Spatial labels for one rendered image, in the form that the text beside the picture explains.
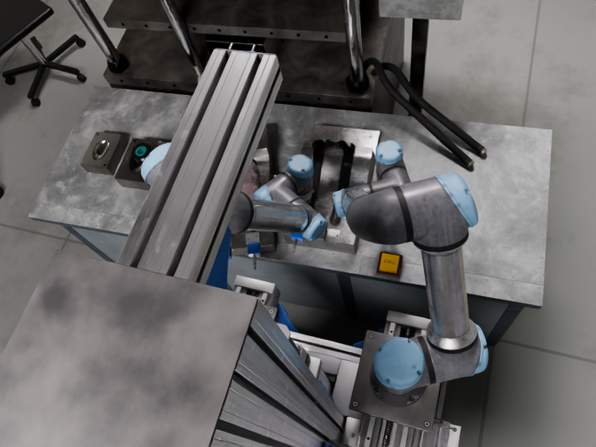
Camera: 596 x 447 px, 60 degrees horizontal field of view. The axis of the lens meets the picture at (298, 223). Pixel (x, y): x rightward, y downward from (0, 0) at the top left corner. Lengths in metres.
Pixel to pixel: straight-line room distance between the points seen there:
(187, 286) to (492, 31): 3.26
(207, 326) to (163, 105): 1.98
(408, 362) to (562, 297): 1.59
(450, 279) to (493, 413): 1.49
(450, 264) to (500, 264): 0.78
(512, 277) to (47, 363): 1.54
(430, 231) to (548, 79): 2.48
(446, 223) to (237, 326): 0.61
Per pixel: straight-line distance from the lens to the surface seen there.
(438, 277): 1.14
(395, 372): 1.27
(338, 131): 2.06
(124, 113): 2.51
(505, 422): 2.58
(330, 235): 1.83
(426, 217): 1.02
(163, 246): 0.58
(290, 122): 2.20
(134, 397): 0.55
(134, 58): 2.75
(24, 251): 3.46
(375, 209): 1.02
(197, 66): 2.50
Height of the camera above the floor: 2.51
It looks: 62 degrees down
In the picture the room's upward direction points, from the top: 20 degrees counter-clockwise
